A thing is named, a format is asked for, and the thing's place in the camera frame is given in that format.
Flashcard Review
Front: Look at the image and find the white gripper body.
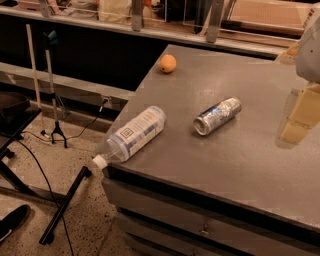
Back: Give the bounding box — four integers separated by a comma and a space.
296, 17, 320, 83

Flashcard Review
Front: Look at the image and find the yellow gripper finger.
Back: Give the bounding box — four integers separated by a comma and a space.
280, 83, 320, 144
275, 42, 299, 65

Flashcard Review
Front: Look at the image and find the silver blue redbull can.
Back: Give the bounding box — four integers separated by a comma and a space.
193, 97, 242, 136

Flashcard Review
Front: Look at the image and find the long wooden shelf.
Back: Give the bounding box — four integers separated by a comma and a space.
0, 0, 319, 55

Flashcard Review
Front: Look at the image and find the grey drawer cabinet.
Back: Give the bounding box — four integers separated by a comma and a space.
103, 45, 320, 256

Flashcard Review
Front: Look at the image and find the orange fruit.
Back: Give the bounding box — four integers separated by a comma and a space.
159, 54, 177, 73

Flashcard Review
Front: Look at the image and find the clear plastic water bottle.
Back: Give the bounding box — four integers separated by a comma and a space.
92, 106, 167, 169

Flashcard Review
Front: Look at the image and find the black tripod stand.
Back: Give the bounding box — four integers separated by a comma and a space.
43, 31, 67, 147

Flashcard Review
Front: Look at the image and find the white stick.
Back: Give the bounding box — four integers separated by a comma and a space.
26, 24, 47, 138

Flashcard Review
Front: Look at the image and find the black shoe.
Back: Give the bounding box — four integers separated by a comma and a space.
0, 204, 31, 243

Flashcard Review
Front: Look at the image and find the black floor cable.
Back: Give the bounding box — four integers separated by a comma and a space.
0, 98, 109, 256

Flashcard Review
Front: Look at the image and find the black table frame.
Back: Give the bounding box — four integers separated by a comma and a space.
0, 91, 93, 246

